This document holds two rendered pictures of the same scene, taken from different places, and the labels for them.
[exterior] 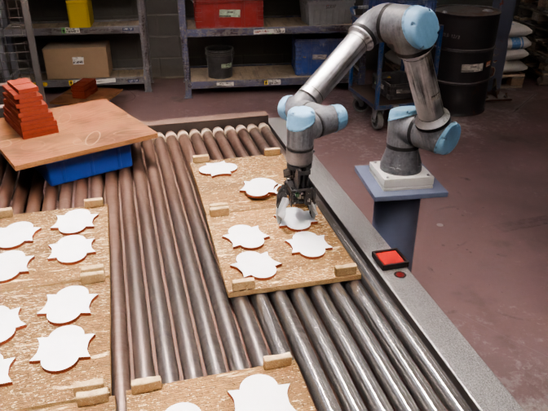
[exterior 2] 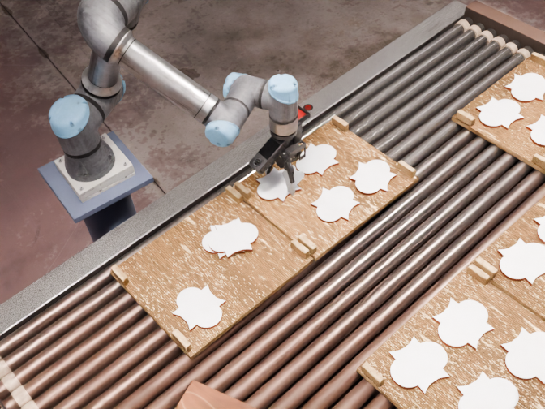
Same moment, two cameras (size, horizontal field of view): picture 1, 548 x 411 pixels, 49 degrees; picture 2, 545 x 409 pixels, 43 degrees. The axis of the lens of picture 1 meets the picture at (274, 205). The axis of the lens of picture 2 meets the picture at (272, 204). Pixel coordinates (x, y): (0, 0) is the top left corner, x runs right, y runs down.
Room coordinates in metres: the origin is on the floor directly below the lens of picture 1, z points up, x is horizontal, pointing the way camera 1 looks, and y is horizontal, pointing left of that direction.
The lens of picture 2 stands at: (2.12, 1.14, 2.40)
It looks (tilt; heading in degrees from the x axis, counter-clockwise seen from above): 49 degrees down; 246
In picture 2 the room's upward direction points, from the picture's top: 5 degrees counter-clockwise
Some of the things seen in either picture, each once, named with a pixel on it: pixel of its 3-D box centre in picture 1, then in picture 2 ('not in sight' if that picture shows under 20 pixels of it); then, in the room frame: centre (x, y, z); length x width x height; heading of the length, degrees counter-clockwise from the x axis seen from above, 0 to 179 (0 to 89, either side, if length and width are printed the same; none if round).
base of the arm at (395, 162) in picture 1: (401, 155); (86, 152); (2.00, -0.46, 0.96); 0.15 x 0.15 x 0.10
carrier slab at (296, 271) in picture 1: (276, 244); (324, 184); (1.44, -0.01, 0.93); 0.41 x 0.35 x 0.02; 14
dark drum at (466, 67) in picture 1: (459, 59); not in sight; (5.44, -1.70, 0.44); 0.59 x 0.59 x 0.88
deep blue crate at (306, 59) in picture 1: (316, 52); not in sight; (6.21, -0.44, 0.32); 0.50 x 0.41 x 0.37; 94
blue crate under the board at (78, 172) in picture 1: (77, 150); not in sight; (2.03, 0.72, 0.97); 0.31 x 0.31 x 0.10; 36
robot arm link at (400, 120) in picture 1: (405, 125); (75, 122); (2.00, -0.47, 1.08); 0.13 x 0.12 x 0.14; 39
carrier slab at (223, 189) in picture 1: (248, 182); (211, 266); (1.84, 0.09, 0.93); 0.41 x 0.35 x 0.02; 14
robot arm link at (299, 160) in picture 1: (300, 155); (282, 121); (1.53, -0.07, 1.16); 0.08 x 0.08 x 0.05
